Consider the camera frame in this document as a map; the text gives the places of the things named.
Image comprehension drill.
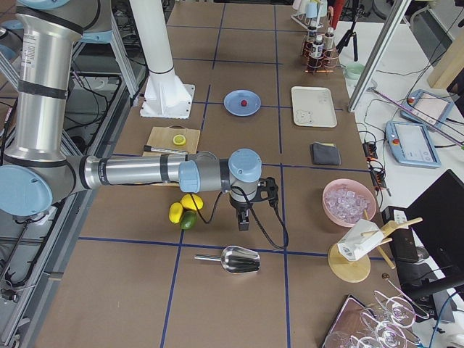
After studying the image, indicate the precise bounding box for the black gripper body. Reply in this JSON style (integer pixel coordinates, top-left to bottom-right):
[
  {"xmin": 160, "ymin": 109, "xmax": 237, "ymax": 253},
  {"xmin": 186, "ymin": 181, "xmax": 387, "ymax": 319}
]
[{"xmin": 229, "ymin": 197, "xmax": 252, "ymax": 222}]

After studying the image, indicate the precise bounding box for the blue plate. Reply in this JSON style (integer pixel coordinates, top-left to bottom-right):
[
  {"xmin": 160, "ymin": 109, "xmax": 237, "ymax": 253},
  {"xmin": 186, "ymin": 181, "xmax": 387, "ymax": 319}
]
[{"xmin": 223, "ymin": 90, "xmax": 262, "ymax": 117}]

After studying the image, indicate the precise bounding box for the steel ice scoop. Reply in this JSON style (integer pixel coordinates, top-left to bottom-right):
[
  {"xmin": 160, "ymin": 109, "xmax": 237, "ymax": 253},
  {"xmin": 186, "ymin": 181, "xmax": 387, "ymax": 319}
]
[{"xmin": 194, "ymin": 246, "xmax": 260, "ymax": 274}]

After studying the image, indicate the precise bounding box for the green lime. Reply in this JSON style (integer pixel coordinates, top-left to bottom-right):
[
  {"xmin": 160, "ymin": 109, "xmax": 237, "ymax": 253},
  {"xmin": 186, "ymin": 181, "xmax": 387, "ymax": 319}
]
[{"xmin": 179, "ymin": 210, "xmax": 198, "ymax": 231}]

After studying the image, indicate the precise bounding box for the whole yellow lemon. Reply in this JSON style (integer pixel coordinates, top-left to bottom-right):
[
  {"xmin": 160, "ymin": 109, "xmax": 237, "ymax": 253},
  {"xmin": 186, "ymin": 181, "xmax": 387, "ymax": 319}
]
[{"xmin": 181, "ymin": 194, "xmax": 204, "ymax": 211}]

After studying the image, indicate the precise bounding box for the lemon half slice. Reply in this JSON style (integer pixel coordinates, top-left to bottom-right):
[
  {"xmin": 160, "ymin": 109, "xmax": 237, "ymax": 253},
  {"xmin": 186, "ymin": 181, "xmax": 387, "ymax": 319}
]
[{"xmin": 173, "ymin": 134, "xmax": 187, "ymax": 146}]

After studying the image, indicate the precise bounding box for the wooden cutting board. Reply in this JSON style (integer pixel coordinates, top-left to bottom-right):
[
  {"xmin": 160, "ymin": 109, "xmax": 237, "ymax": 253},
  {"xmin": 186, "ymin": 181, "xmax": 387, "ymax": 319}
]
[{"xmin": 137, "ymin": 125, "xmax": 202, "ymax": 188}]

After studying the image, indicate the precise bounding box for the grey yellow cleaning cloth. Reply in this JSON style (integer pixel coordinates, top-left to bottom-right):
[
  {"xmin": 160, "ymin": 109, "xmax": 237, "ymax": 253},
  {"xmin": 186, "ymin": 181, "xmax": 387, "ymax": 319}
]
[{"xmin": 310, "ymin": 142, "xmax": 341, "ymax": 165}]

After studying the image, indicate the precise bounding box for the pink bowl of ice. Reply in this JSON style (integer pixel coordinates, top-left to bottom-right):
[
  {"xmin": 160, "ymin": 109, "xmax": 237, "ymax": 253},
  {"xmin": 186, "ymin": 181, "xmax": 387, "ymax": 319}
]
[{"xmin": 322, "ymin": 178, "xmax": 377, "ymax": 227}]

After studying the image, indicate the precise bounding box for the steel muddler black cap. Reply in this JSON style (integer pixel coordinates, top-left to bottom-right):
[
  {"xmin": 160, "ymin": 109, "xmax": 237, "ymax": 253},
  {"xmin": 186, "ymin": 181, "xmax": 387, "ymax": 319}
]
[{"xmin": 144, "ymin": 144, "xmax": 188, "ymax": 155}]

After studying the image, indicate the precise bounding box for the wooden cup stand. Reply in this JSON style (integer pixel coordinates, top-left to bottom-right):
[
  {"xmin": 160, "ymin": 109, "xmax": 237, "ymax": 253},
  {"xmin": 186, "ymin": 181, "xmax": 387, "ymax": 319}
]
[{"xmin": 328, "ymin": 217, "xmax": 423, "ymax": 283}]

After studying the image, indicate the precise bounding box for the white paper box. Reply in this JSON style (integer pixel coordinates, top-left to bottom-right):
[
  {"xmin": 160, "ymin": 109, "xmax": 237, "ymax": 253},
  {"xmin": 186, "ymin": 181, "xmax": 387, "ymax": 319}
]
[{"xmin": 337, "ymin": 219, "xmax": 384, "ymax": 262}]

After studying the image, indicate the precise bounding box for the cream bear tray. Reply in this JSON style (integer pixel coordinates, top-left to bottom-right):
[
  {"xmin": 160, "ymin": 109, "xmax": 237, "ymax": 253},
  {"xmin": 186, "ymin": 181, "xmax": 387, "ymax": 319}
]
[{"xmin": 291, "ymin": 86, "xmax": 337, "ymax": 128}]

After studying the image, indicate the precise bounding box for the glass cup tray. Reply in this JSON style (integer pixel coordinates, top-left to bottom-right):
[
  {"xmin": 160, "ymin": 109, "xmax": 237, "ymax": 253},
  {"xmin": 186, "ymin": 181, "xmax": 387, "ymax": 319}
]
[{"xmin": 321, "ymin": 289, "xmax": 430, "ymax": 347}]

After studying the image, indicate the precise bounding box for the green bowl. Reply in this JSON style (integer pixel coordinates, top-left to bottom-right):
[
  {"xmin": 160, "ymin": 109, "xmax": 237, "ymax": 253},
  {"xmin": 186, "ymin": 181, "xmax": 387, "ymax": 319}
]
[{"xmin": 344, "ymin": 62, "xmax": 365, "ymax": 80}]

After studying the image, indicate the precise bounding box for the dark drink bottle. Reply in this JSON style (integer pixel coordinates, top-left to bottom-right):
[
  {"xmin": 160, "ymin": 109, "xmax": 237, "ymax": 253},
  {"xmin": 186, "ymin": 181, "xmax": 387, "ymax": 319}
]
[
  {"xmin": 306, "ymin": 25, "xmax": 318, "ymax": 44},
  {"xmin": 310, "ymin": 35, "xmax": 323, "ymax": 59},
  {"xmin": 323, "ymin": 27, "xmax": 334, "ymax": 50}
]

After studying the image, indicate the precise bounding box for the blue teach pendant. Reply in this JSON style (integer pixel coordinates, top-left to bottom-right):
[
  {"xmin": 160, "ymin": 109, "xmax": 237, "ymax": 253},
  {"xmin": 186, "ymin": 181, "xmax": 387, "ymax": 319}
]
[
  {"xmin": 400, "ymin": 89, "xmax": 454, "ymax": 128},
  {"xmin": 385, "ymin": 121, "xmax": 442, "ymax": 168}
]

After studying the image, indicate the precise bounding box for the black monitor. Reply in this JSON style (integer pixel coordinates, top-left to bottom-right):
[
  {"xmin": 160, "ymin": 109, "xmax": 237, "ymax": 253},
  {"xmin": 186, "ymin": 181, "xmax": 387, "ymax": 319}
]
[{"xmin": 389, "ymin": 168, "xmax": 464, "ymax": 302}]

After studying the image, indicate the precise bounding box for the white cup rack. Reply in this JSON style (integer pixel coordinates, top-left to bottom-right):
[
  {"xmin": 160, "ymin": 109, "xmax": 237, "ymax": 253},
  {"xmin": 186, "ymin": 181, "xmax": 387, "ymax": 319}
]
[{"xmin": 291, "ymin": 0, "xmax": 328, "ymax": 29}]

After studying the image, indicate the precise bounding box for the black tripod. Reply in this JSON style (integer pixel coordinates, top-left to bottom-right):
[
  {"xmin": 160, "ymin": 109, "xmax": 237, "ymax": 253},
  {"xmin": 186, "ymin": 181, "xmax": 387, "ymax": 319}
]
[{"xmin": 336, "ymin": 0, "xmax": 365, "ymax": 62}]

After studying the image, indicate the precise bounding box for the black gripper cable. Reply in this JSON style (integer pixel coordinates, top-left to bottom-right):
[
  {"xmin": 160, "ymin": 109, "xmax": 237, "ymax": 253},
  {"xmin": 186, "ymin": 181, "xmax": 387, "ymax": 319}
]
[{"xmin": 190, "ymin": 176, "xmax": 290, "ymax": 251}]

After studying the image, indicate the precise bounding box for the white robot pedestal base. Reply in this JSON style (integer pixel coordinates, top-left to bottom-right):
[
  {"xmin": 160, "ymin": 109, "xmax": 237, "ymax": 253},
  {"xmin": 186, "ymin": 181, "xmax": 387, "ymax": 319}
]
[{"xmin": 130, "ymin": 0, "xmax": 195, "ymax": 119}]

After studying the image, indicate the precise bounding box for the copper wire bottle rack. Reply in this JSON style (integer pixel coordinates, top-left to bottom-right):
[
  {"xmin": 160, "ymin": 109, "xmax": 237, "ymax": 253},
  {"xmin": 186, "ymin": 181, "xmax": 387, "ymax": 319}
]
[{"xmin": 302, "ymin": 40, "xmax": 340, "ymax": 73}]

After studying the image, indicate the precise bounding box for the aluminium frame post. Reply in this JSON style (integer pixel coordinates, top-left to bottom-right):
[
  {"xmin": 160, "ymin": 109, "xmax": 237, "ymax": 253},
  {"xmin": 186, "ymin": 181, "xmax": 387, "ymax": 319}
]
[{"xmin": 347, "ymin": 0, "xmax": 412, "ymax": 112}]

